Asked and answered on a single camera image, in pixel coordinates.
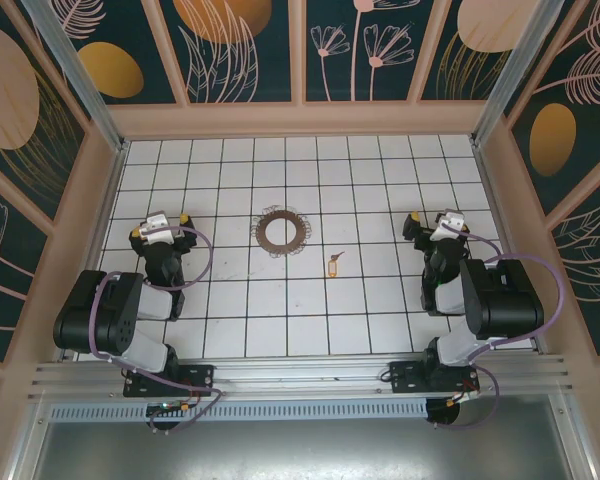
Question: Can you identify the brown keyring disc with loops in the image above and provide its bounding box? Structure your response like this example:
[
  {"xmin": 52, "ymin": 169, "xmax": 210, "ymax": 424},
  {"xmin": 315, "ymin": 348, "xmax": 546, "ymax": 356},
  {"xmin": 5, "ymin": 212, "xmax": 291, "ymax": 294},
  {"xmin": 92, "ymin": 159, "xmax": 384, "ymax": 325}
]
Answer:
[{"xmin": 249, "ymin": 204, "xmax": 315, "ymax": 260}]

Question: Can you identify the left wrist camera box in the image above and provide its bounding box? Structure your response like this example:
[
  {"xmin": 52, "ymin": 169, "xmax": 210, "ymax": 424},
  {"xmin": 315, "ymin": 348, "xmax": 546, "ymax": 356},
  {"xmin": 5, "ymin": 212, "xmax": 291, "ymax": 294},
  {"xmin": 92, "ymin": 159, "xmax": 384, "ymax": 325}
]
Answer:
[{"xmin": 138, "ymin": 211, "xmax": 180, "ymax": 247}]

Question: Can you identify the slotted grey cable duct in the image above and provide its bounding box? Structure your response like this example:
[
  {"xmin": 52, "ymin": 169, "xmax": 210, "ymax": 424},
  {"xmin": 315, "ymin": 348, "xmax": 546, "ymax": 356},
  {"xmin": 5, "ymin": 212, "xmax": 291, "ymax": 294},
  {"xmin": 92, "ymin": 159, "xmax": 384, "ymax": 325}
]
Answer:
[{"xmin": 47, "ymin": 397, "xmax": 429, "ymax": 422}]

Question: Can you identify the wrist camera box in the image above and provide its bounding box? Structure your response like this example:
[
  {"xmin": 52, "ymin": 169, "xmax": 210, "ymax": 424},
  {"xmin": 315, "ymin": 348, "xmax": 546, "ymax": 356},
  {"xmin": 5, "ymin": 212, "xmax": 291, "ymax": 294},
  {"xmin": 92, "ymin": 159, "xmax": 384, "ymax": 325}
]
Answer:
[
  {"xmin": 138, "ymin": 211, "xmax": 180, "ymax": 247},
  {"xmin": 428, "ymin": 208, "xmax": 467, "ymax": 241}
]

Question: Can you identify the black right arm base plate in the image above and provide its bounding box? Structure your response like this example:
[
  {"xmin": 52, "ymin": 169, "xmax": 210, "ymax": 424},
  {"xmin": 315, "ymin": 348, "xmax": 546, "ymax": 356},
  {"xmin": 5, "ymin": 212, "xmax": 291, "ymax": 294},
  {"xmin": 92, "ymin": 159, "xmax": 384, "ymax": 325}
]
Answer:
[{"xmin": 388, "ymin": 358, "xmax": 481, "ymax": 396}]

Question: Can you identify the aluminium frame post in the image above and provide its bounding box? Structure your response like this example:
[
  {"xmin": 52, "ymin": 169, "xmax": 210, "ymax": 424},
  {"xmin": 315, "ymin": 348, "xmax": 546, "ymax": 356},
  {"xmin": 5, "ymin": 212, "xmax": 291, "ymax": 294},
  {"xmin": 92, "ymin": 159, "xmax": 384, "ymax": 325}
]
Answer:
[
  {"xmin": 19, "ymin": 0, "xmax": 131, "ymax": 154},
  {"xmin": 469, "ymin": 0, "xmax": 556, "ymax": 147}
]

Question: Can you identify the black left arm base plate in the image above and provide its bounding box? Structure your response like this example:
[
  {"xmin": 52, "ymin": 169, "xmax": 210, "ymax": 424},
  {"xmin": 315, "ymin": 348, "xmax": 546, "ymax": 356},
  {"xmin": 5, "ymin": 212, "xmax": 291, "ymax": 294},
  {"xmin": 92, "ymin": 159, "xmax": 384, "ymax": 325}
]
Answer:
[{"xmin": 123, "ymin": 363, "xmax": 216, "ymax": 399}]

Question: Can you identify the aluminium mounting rail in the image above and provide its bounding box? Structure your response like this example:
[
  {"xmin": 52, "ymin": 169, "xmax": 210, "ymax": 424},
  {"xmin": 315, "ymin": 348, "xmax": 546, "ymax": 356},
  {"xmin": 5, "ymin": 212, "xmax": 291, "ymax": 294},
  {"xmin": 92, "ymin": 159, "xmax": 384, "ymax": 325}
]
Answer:
[{"xmin": 27, "ymin": 353, "xmax": 574, "ymax": 401}]

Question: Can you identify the grey metal sheet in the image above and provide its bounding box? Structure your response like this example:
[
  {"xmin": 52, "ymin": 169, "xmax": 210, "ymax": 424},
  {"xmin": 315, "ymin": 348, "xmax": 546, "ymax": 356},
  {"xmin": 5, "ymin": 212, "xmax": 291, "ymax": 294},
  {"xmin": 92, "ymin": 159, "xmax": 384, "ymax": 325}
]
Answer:
[{"xmin": 9, "ymin": 417, "xmax": 596, "ymax": 480}]

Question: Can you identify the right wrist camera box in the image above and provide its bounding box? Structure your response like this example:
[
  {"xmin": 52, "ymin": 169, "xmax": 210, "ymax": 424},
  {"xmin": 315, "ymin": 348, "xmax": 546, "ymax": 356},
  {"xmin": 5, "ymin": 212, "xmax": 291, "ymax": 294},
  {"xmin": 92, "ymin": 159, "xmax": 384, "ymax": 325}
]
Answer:
[{"xmin": 428, "ymin": 208, "xmax": 467, "ymax": 241}]

